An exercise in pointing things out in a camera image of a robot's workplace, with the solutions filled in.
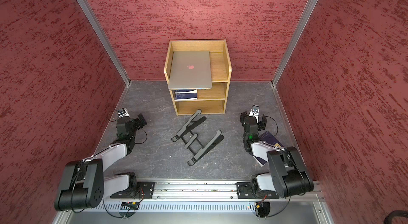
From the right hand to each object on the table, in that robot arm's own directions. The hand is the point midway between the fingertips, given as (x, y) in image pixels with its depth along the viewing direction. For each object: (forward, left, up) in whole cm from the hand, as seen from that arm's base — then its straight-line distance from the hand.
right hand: (254, 115), depth 90 cm
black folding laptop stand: (-13, +37, -6) cm, 40 cm away
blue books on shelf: (+10, +39, +9) cm, 42 cm away
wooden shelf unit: (+7, +25, +6) cm, 27 cm away
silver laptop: (+14, +36, +24) cm, 45 cm away
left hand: (-1, +70, 0) cm, 70 cm away
